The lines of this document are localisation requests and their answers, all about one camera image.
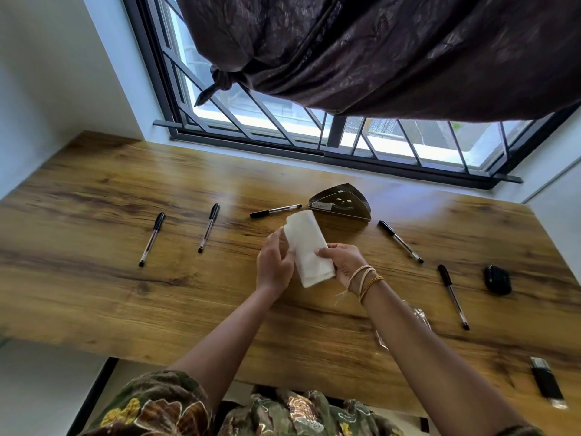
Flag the small black case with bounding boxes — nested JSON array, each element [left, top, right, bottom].
[[483, 265, 513, 296]]

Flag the tan thread bracelets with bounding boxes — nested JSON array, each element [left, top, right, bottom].
[[336, 265, 386, 306]]

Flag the white paper napkins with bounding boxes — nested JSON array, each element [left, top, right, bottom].
[[284, 210, 337, 289]]

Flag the black and silver lighter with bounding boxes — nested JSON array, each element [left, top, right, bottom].
[[530, 357, 568, 410]]

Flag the person's right hand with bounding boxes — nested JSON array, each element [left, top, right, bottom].
[[314, 243, 369, 289]]

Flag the dark metal window frame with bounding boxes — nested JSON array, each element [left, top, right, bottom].
[[122, 0, 581, 190]]

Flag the person's left forearm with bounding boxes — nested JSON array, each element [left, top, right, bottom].
[[169, 286, 277, 412]]

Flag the metal triangular napkin holder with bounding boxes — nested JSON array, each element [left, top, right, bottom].
[[308, 183, 372, 222]]

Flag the person's right forearm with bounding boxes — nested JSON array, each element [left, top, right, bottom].
[[361, 281, 536, 436]]

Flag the clear plastic wrapper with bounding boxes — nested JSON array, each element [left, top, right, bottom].
[[375, 300, 432, 350]]

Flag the black capped ballpoint pen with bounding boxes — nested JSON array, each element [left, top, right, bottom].
[[138, 212, 166, 268], [198, 203, 221, 254], [438, 264, 470, 331], [378, 220, 425, 264], [249, 204, 303, 219]]

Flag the metal window grille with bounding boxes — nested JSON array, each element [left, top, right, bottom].
[[154, 0, 523, 175]]

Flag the dark brown patterned curtain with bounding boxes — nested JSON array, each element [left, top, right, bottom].
[[175, 0, 581, 122]]

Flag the floral patterned garment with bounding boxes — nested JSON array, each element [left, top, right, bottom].
[[82, 370, 405, 436]]

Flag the person's left hand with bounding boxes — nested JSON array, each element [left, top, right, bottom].
[[255, 227, 296, 295]]

